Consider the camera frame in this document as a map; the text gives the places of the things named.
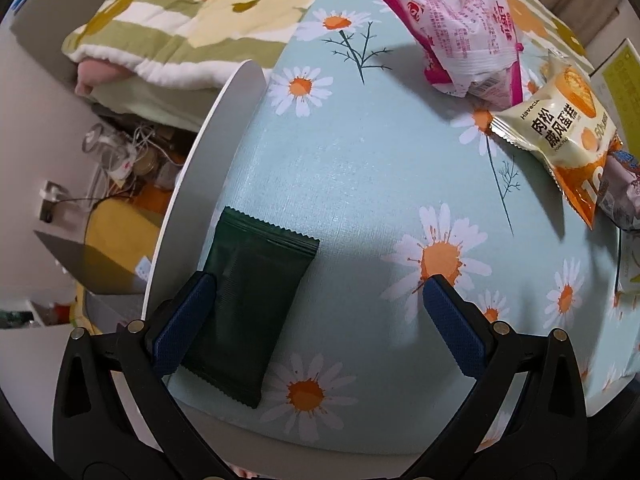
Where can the purple grey snack packet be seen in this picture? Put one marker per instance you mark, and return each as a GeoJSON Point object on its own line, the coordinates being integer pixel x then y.
{"type": "Point", "coordinates": [622, 200]}

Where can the cream orange cake packet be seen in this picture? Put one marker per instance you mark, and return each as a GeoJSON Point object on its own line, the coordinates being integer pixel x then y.
{"type": "Point", "coordinates": [550, 130]}

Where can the pink white snack packet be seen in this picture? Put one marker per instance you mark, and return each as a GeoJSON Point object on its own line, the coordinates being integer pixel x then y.
{"type": "Point", "coordinates": [450, 30]}

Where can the blue white card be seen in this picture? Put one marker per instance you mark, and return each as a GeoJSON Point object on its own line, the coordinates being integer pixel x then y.
{"type": "Point", "coordinates": [21, 0]}

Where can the dark green snack packet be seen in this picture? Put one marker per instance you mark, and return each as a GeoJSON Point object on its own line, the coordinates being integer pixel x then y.
{"type": "Point", "coordinates": [250, 300]}

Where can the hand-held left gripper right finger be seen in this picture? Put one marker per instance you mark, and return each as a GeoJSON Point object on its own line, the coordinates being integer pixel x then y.
{"type": "Point", "coordinates": [452, 330]}

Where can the floral striped quilt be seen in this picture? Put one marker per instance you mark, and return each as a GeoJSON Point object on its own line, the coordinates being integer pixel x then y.
{"type": "Point", "coordinates": [175, 35]}

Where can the pale green bedding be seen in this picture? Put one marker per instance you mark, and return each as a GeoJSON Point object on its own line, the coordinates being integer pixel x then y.
{"type": "Point", "coordinates": [150, 105]}

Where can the pink pillow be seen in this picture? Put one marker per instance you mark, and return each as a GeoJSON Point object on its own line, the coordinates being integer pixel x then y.
{"type": "Point", "coordinates": [100, 72]}

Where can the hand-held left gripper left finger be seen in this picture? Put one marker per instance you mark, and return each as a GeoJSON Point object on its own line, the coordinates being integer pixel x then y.
{"type": "Point", "coordinates": [182, 325]}

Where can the white charger plug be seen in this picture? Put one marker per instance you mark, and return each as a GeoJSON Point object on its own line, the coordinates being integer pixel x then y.
{"type": "Point", "coordinates": [52, 192]}

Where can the glass jar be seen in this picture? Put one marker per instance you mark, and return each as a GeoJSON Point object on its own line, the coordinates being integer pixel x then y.
{"type": "Point", "coordinates": [102, 152]}

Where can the cardboard box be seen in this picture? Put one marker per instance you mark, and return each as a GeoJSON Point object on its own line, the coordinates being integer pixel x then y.
{"type": "Point", "coordinates": [622, 77]}

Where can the yellow box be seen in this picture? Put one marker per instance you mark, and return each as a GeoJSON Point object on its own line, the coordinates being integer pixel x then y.
{"type": "Point", "coordinates": [120, 230]}

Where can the beige curtain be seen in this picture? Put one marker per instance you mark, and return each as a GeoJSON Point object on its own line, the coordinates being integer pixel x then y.
{"type": "Point", "coordinates": [600, 15]}

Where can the round daisy print table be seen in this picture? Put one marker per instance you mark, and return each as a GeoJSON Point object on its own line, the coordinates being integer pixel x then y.
{"type": "Point", "coordinates": [350, 185]}

